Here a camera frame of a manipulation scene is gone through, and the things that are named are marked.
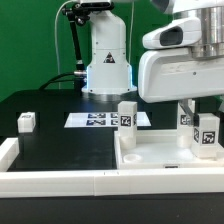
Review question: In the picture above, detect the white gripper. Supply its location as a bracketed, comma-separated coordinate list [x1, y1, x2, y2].
[138, 48, 224, 126]

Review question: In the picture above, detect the white square tabletop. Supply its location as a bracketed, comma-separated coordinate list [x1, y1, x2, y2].
[114, 129, 224, 170]

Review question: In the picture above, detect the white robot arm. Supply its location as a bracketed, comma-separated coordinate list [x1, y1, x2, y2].
[80, 0, 224, 125]

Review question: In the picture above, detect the white AprilTag base sheet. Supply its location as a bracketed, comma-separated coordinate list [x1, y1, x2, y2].
[64, 112, 151, 128]

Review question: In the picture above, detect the white U-shaped obstacle fence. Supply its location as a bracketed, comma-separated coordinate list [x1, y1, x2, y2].
[0, 138, 224, 198]

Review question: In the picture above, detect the black cable bundle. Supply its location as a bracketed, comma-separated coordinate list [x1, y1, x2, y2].
[38, 71, 88, 92]

